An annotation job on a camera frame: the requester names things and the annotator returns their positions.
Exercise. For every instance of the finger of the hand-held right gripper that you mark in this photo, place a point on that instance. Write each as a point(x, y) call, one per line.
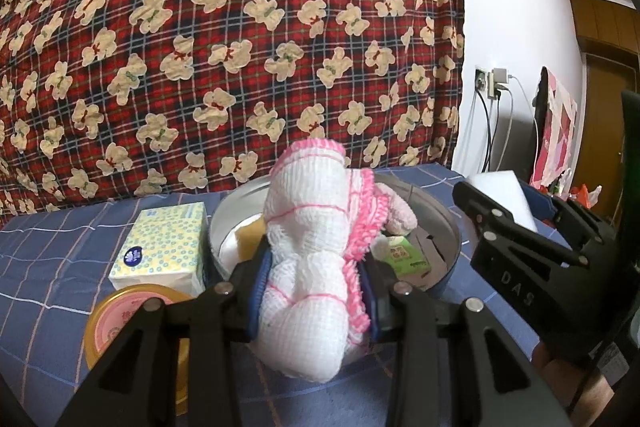
point(505, 257)
point(570, 222)

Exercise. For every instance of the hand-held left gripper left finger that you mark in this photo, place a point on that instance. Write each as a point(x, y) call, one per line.
point(262, 287)

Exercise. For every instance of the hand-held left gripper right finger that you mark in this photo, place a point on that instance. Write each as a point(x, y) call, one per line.
point(375, 302)

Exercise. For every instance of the yellow sponge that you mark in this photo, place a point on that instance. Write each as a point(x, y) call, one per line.
point(249, 239)

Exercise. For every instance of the green tissue packet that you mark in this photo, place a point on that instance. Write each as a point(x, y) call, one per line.
point(405, 257)

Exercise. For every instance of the white sponge block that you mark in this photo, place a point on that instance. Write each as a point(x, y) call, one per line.
point(500, 189)

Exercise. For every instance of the white pink knitted cloth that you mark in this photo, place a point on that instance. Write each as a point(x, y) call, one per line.
point(310, 232)

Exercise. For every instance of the round metal tin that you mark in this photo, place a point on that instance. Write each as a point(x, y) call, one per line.
point(235, 207)

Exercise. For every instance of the person's right hand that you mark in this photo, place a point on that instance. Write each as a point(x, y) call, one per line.
point(570, 382)

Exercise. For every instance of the red plastic bag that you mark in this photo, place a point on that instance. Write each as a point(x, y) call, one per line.
point(585, 196)

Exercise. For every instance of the white plastic bag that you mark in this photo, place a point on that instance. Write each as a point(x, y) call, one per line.
point(565, 181)

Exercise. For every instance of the pink white patchwork cloth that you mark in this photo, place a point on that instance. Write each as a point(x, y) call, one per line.
point(557, 132)

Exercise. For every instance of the yellow patterned tissue box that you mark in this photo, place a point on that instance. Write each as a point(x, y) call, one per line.
point(160, 242)

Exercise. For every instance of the wooden wardrobe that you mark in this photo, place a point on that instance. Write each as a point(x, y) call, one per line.
point(605, 57)

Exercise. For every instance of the blue plaid bed sheet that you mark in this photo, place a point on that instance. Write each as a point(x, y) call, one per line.
point(60, 247)

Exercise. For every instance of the red plaid bear print blanket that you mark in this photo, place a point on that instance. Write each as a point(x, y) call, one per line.
point(225, 32)

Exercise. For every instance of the wall socket with plugs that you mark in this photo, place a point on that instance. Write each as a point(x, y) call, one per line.
point(498, 83)

